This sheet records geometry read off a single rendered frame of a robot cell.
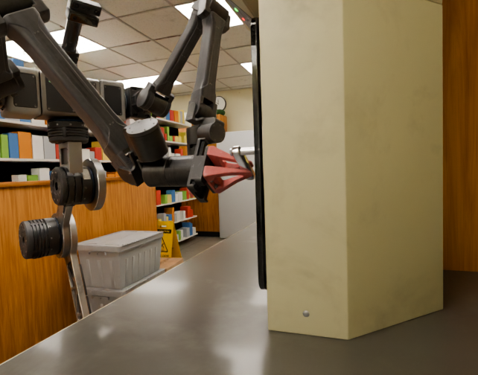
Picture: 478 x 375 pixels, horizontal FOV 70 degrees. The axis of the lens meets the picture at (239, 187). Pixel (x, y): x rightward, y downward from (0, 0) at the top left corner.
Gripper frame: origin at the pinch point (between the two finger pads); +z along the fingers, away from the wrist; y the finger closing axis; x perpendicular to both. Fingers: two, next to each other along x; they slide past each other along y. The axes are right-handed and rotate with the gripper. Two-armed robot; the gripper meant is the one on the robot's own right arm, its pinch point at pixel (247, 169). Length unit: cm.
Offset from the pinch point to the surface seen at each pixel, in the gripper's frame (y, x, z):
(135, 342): -29.3, -3.4, -10.9
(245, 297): -19.1, 13.4, -1.7
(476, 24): 38, 9, 41
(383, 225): -9.8, 0.3, 21.2
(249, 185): 225, 420, -156
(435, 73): 13.2, -4.1, 29.2
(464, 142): 17.8, 21.5, 38.7
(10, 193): 43, 90, -191
